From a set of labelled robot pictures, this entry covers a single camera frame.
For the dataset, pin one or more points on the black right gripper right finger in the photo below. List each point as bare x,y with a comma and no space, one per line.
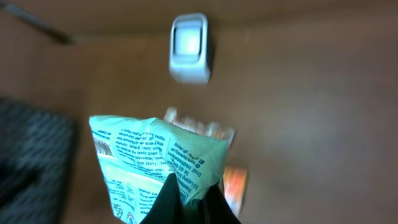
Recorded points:
214,209

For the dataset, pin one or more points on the white barcode scanner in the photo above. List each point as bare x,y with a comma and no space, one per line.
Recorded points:
190,56

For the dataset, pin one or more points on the orange snack packet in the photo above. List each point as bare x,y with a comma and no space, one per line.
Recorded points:
234,183

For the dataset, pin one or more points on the grey plastic basket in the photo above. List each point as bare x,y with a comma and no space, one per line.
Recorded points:
37,149

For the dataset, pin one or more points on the clear brown bread bag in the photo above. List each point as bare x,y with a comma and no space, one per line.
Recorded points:
213,129

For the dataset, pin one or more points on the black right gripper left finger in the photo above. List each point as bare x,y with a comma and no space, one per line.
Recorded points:
167,208

